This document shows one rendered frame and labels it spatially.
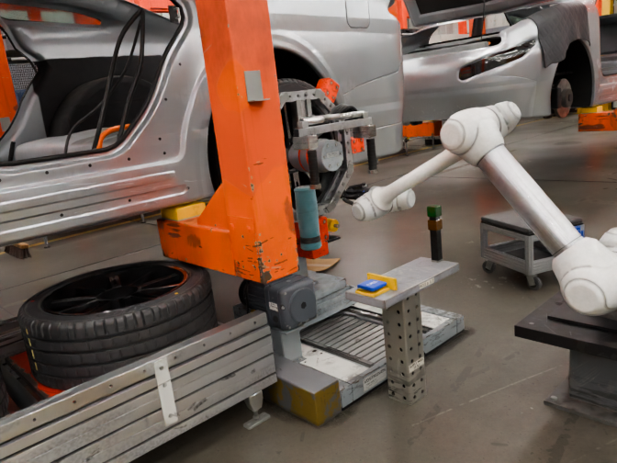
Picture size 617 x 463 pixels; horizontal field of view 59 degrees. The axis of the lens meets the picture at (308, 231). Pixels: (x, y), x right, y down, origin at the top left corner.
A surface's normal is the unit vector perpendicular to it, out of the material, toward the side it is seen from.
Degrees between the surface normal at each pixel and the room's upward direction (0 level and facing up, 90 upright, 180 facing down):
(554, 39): 81
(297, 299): 90
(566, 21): 84
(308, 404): 90
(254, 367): 90
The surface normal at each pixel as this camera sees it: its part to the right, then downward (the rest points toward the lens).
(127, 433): 0.68, 0.10
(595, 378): -0.72, 0.24
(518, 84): -0.02, 0.25
